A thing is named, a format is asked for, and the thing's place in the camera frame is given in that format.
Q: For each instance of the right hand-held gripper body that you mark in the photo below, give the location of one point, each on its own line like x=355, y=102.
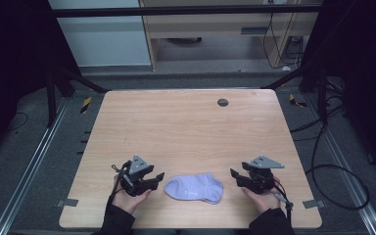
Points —
x=262, y=178

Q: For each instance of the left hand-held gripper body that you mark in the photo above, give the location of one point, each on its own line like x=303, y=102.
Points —
x=138, y=168

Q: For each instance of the lavender ankle sock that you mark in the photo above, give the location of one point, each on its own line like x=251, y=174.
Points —
x=194, y=192

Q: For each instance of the person's right hand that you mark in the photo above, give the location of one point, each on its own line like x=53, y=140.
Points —
x=267, y=202

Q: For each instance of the person's left hand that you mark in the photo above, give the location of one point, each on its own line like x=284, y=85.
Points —
x=127, y=200

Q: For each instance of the grey tape piece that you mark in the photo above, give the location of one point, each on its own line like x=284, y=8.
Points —
x=313, y=204
x=67, y=202

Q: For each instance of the black metal stand strut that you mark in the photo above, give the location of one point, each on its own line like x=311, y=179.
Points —
x=321, y=94
x=78, y=80

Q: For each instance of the white cabinet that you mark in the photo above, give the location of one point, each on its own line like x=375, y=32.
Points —
x=104, y=39

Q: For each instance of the grey under-desk tray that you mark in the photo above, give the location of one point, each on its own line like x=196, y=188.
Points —
x=254, y=30

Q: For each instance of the light wooden background desk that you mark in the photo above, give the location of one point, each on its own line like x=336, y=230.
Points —
x=209, y=24

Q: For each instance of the aluminium floor rail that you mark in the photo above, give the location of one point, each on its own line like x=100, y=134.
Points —
x=346, y=169
x=29, y=169

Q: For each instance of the black horizontal frame bar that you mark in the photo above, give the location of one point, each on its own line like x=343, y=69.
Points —
x=182, y=11

